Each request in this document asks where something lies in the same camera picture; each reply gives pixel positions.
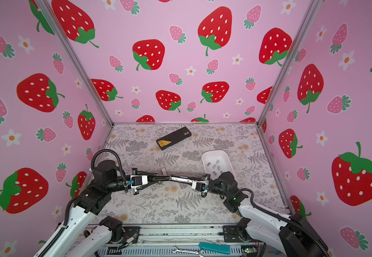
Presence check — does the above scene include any black stapler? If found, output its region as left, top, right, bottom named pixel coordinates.
left=156, top=127, right=192, bottom=151

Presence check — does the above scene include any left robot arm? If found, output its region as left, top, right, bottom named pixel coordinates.
left=36, top=160, right=153, bottom=257

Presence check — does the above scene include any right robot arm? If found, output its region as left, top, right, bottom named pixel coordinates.
left=191, top=172, right=329, bottom=257

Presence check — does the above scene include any white plastic tray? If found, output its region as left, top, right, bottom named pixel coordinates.
left=202, top=150, right=236, bottom=179

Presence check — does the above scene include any silver wrench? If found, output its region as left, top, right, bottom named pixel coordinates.
left=172, top=246, right=205, bottom=257

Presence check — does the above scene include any green circuit board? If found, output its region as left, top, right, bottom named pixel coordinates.
left=241, top=246, right=258, bottom=257

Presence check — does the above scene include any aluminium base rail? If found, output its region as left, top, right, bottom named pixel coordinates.
left=57, top=224, right=315, bottom=257

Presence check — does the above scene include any teal handled tool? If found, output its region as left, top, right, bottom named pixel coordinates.
left=199, top=242, right=231, bottom=255

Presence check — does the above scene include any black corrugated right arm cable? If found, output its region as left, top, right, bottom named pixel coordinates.
left=237, top=187, right=331, bottom=257

